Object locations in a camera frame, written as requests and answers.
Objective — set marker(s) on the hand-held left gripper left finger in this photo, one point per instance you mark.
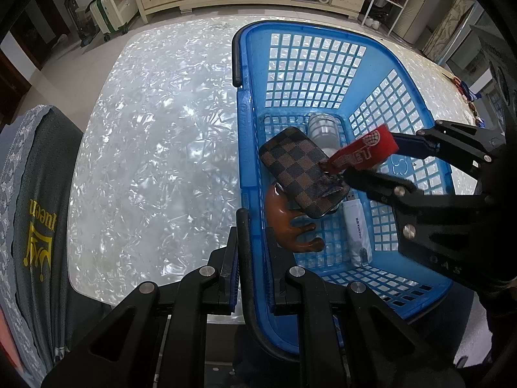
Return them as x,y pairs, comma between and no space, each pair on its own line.
233,273

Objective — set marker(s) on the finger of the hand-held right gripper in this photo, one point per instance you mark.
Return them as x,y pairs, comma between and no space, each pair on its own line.
412,145
375,184

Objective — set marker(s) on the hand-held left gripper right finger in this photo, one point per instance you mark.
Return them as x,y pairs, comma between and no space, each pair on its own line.
278,287

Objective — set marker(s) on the brown wooden hand-shaped ornament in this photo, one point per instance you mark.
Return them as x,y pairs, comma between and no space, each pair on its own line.
282,218

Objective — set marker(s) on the brown checkered key case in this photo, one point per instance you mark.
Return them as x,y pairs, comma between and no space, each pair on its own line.
299,169

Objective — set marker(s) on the blue plastic basket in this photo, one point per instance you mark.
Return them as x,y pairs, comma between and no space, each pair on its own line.
248,149

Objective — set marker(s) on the white USB stick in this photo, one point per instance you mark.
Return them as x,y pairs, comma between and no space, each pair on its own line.
357,230

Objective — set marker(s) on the patterned curtain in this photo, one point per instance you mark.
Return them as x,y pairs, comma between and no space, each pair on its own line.
454,24

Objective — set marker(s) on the white jar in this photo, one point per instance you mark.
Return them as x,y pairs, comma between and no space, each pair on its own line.
366,21
375,24

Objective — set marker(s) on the white tall cabinet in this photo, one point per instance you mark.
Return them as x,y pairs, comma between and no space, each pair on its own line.
420,8

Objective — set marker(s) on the grey jersey with yellow print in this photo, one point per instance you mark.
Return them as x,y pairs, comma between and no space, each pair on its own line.
44,178

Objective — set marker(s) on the red cloth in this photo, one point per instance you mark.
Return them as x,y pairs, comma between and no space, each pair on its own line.
8,351

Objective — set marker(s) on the blue-grey patterned chair cover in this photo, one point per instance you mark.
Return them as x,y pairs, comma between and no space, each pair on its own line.
10,157

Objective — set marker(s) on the white suitcase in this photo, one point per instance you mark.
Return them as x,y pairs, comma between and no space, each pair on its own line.
111,13

